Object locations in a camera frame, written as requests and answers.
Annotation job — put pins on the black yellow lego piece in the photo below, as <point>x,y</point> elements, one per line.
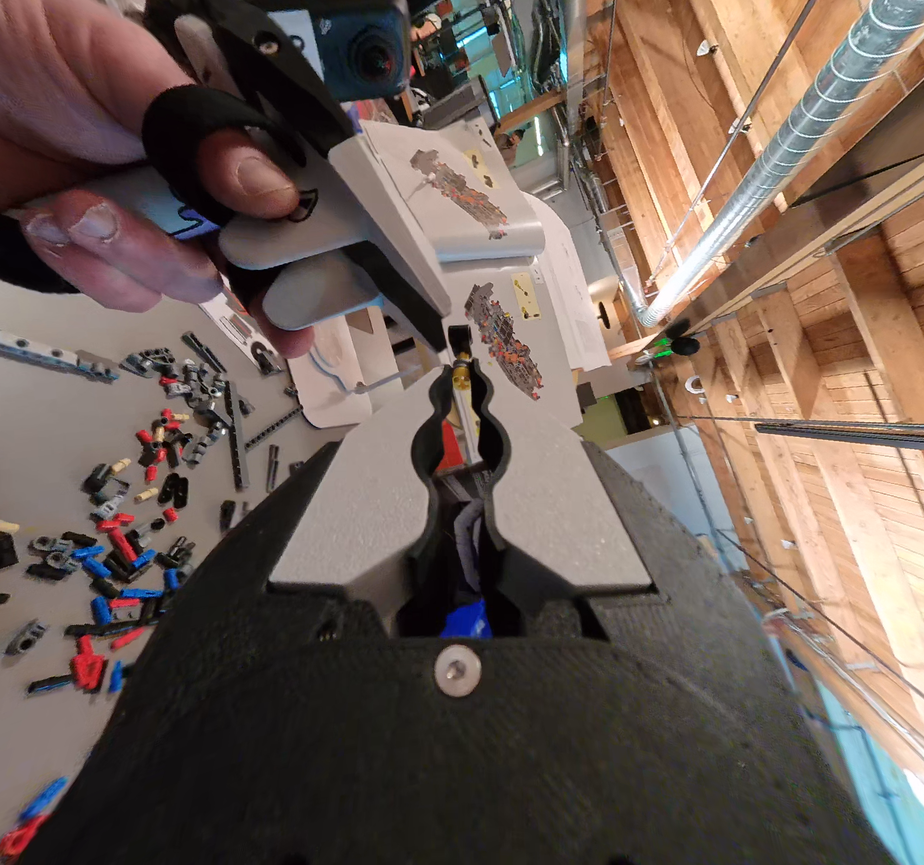
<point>462,374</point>

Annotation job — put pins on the red lego piece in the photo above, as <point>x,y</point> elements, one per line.
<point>86,666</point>

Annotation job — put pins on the scattered small lego pieces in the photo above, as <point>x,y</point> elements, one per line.
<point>173,491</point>

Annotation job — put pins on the black round ceiling lamp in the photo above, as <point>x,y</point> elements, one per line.
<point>686,346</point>

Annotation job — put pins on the silver ventilation duct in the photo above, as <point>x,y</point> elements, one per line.
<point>794,136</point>

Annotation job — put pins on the black ceiling rail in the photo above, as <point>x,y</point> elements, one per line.
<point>844,433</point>

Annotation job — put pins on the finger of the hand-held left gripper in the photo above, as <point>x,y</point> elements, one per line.
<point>325,294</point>
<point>390,222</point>

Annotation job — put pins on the lego instruction booklet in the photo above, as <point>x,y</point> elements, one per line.
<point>469,229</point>

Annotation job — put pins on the long dark grey lego beam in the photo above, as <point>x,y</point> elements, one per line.
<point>237,446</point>

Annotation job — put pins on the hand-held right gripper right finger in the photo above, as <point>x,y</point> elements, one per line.
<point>570,518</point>

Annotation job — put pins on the person's left hand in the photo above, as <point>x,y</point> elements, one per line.
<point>65,85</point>

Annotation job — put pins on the white printed sheet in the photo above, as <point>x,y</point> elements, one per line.
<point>238,334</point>

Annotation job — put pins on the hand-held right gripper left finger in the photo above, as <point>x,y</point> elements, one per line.
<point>346,511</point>

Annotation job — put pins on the grey blue lego beam assembly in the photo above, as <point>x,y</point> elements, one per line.
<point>58,359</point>

